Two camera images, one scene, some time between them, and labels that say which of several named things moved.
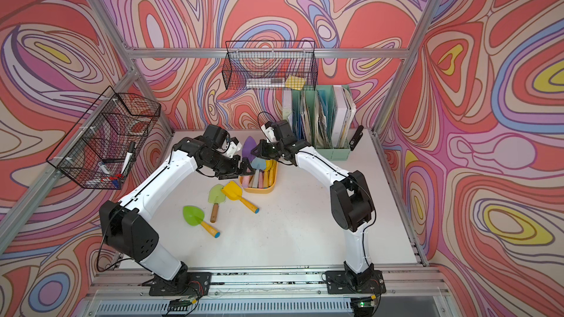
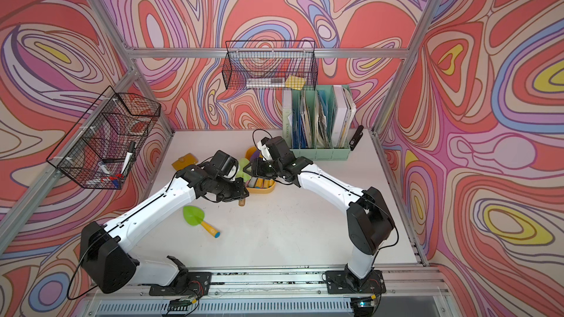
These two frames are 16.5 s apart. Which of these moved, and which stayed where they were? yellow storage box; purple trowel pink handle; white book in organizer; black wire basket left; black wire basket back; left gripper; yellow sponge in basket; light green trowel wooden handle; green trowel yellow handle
Moved: purple trowel pink handle; light green trowel wooden handle; left gripper
Stayed: green trowel yellow handle; black wire basket left; yellow storage box; black wire basket back; white book in organizer; yellow sponge in basket
